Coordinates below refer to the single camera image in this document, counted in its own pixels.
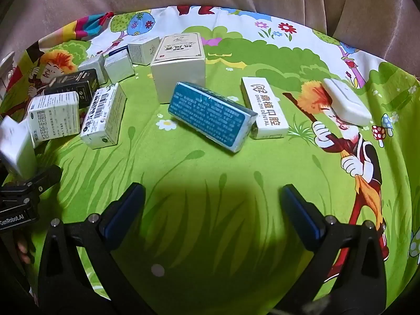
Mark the long white box orange logo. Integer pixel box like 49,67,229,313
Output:
241,76,289,139

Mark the teal box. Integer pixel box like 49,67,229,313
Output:
168,81,258,153

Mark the small white box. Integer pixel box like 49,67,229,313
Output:
104,52,136,84
78,54,107,86

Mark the white box with barcode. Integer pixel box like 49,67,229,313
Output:
80,83,127,150

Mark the white box with diamond logo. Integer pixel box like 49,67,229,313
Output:
127,37,160,65

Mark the black box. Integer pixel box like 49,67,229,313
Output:
44,69,101,109

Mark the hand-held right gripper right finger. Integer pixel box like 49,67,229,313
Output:
276,184,388,315

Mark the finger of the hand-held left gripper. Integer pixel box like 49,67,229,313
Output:
23,165,63,196

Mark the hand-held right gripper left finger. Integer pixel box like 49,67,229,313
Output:
38,182,155,315

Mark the plain white box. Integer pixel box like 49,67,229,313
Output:
0,116,36,179

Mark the white medicine box red figure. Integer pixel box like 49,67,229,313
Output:
28,92,81,143

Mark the person's left hand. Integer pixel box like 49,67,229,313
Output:
15,233,34,266

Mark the large beige box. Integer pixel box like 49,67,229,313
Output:
151,33,206,104

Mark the printed cartoon blanket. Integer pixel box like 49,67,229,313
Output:
0,5,420,315

